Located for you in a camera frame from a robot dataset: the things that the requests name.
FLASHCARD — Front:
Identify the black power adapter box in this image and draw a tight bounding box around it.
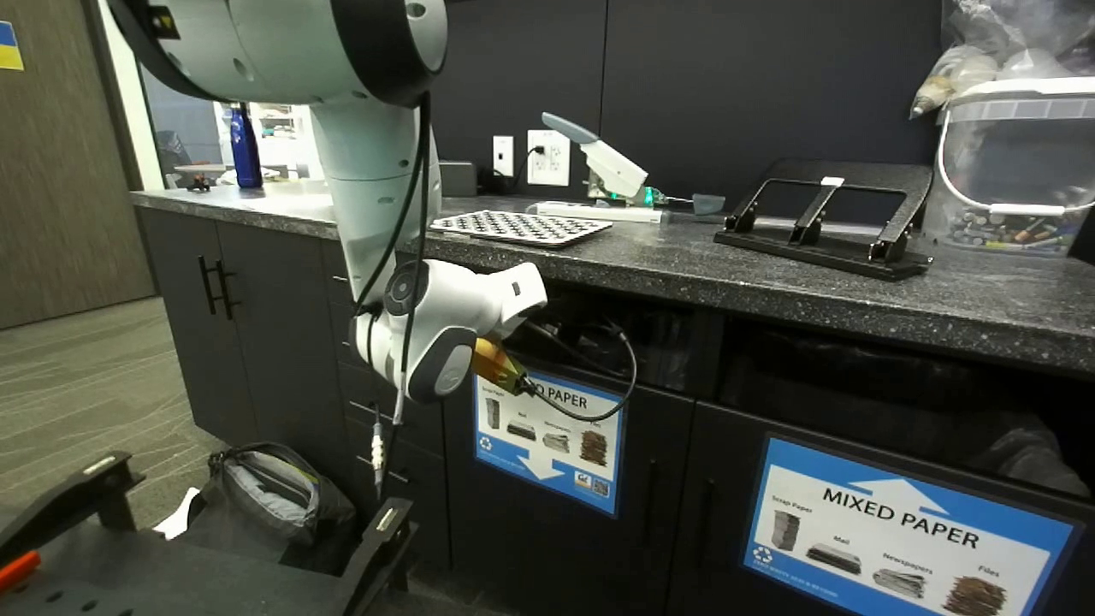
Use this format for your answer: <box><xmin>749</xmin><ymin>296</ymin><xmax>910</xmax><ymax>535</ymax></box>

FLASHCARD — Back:
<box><xmin>440</xmin><ymin>160</ymin><xmax>480</xmax><ymax>193</ymax></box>

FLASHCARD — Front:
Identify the white wall outlet plate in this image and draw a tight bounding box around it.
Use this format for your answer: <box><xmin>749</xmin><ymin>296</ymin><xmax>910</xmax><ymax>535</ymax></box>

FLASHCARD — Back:
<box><xmin>528</xmin><ymin>131</ymin><xmax>571</xmax><ymax>189</ymax></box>

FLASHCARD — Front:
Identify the white paper on floor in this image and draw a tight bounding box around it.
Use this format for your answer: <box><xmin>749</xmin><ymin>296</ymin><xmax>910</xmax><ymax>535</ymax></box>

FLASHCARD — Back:
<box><xmin>154</xmin><ymin>487</ymin><xmax>203</xmax><ymax>541</ymax></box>

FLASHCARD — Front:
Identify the right mixed paper sign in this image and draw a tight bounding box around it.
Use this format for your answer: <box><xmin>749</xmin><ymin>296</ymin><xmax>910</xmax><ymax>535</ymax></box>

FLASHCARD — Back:
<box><xmin>743</xmin><ymin>438</ymin><xmax>1079</xmax><ymax>616</ymax></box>

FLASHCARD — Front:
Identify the clear plastic container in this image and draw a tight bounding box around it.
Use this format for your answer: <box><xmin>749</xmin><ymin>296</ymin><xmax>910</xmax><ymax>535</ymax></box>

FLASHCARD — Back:
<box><xmin>925</xmin><ymin>78</ymin><xmax>1095</xmax><ymax>255</ymax></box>

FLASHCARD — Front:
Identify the black grey backpack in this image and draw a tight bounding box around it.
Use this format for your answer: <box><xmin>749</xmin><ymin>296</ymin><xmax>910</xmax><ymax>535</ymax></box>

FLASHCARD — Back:
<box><xmin>194</xmin><ymin>440</ymin><xmax>355</xmax><ymax>576</ymax></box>

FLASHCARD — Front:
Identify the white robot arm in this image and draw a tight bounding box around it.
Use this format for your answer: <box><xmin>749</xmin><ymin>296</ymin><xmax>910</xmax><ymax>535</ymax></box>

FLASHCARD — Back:
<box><xmin>107</xmin><ymin>0</ymin><xmax>546</xmax><ymax>400</ymax></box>

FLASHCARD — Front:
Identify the small white wall plate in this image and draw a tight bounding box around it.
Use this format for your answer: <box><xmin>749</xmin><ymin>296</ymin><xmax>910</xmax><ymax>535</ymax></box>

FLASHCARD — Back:
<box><xmin>494</xmin><ymin>134</ymin><xmax>515</xmax><ymax>179</ymax></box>

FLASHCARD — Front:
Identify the dark counter cabinet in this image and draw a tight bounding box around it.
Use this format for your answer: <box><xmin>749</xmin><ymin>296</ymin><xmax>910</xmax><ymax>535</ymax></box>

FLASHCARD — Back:
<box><xmin>131</xmin><ymin>185</ymin><xmax>1095</xmax><ymax>616</ymax></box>

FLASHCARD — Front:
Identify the left mixed paper sign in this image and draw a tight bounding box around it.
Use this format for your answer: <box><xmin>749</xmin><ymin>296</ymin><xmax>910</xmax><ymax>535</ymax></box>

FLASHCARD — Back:
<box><xmin>471</xmin><ymin>370</ymin><xmax>627</xmax><ymax>516</ymax></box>

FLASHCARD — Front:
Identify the blue water bottle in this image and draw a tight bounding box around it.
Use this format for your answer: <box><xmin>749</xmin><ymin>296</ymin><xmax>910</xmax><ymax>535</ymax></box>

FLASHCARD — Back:
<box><xmin>230</xmin><ymin>103</ymin><xmax>263</xmax><ymax>191</ymax></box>

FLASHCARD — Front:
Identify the mixed paper sign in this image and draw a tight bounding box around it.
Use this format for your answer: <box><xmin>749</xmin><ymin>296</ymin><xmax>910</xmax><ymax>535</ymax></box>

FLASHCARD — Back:
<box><xmin>471</xmin><ymin>370</ymin><xmax>627</xmax><ymax>516</ymax></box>
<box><xmin>743</xmin><ymin>438</ymin><xmax>1079</xmax><ymax>616</ymax></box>

